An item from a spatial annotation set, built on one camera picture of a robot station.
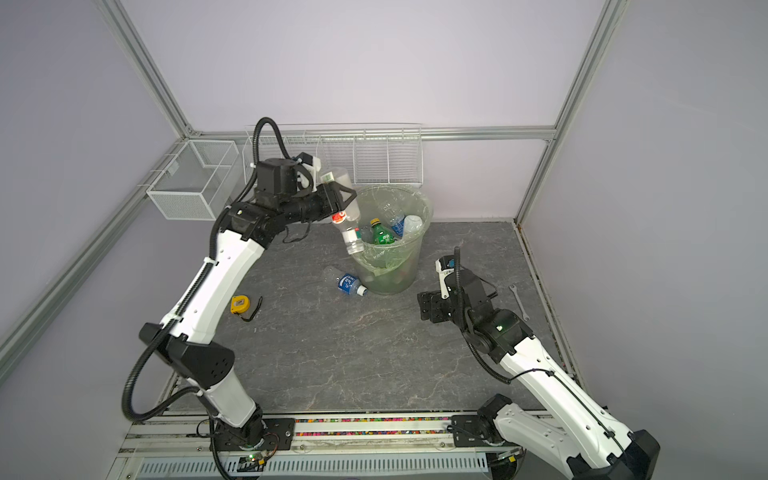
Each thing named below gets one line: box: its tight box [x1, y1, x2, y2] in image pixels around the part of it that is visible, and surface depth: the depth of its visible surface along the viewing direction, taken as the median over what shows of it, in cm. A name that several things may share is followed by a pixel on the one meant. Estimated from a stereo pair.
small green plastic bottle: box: [370, 218, 395, 245], surface depth 90 cm
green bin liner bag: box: [355, 185, 434, 295], surface depth 93 cm
